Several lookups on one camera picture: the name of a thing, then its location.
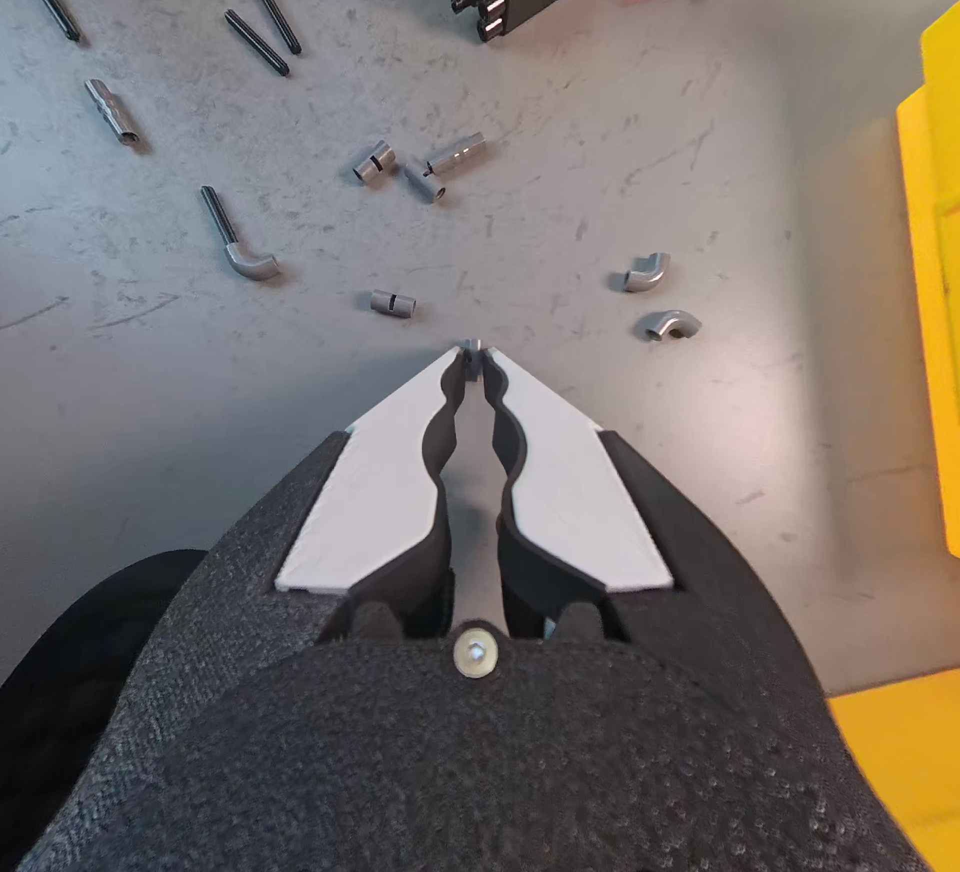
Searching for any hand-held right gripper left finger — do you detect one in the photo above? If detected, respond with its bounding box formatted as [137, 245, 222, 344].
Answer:
[274, 348, 468, 640]

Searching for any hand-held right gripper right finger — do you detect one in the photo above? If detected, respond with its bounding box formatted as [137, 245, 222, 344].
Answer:
[481, 349, 675, 640]

